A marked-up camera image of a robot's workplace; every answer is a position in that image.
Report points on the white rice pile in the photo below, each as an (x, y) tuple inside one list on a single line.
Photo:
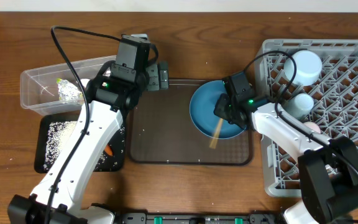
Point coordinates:
[(57, 135)]

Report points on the black waste tray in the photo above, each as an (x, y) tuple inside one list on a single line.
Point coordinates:
[(42, 135)]

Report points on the grey dishwasher rack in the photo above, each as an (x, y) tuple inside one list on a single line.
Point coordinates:
[(335, 93)]

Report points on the light blue bowl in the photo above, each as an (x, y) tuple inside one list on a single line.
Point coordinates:
[(308, 67)]

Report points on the aluminium foil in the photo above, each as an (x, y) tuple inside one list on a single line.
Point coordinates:
[(68, 91)]

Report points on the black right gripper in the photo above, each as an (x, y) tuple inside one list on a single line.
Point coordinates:
[(220, 110)]

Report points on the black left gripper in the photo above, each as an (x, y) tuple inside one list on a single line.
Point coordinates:
[(156, 82)]

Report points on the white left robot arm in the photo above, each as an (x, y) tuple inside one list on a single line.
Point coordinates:
[(109, 96)]

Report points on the clear plastic bin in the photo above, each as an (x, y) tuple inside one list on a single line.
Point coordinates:
[(39, 90)]

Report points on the wooden chopstick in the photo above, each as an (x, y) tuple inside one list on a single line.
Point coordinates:
[(215, 137), (218, 132)]

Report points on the orange carrot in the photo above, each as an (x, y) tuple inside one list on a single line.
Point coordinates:
[(108, 150)]

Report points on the brown serving tray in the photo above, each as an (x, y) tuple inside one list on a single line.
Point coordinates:
[(163, 132)]

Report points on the white napkin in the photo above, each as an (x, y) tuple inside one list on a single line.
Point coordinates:
[(85, 81)]

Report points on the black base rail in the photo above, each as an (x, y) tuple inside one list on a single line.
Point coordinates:
[(145, 217)]

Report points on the dark blue plate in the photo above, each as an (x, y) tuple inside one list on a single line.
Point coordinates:
[(202, 105)]

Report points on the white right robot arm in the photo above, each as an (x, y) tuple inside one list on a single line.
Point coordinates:
[(328, 168)]

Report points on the pink cup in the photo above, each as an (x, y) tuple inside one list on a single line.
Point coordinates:
[(313, 126)]

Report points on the light blue cup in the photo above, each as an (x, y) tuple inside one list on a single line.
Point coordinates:
[(299, 106)]

